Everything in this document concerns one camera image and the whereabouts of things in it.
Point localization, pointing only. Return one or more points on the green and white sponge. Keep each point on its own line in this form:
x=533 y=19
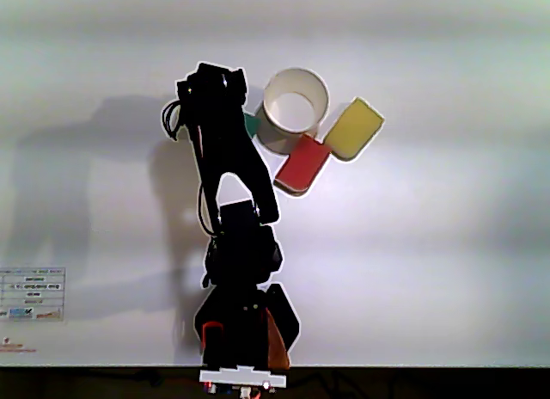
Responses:
x=252 y=124

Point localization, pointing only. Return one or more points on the white paper cup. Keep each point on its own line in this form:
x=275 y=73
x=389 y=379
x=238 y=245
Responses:
x=301 y=83

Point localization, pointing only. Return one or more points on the red and white sponge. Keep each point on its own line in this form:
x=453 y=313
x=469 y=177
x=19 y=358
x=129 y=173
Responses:
x=303 y=164

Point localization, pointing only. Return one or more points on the yellow sponge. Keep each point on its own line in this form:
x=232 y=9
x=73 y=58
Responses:
x=354 y=128

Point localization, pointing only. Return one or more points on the black table clamp block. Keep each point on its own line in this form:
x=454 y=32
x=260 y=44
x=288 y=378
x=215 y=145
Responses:
x=287 y=315

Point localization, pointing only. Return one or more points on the orange clamp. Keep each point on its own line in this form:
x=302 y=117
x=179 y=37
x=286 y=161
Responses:
x=212 y=330
x=277 y=343

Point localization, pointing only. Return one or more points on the printed label sheet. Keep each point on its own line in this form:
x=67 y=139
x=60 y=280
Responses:
x=32 y=293

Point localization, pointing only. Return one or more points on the white controller board holder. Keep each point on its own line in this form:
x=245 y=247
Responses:
x=242 y=378

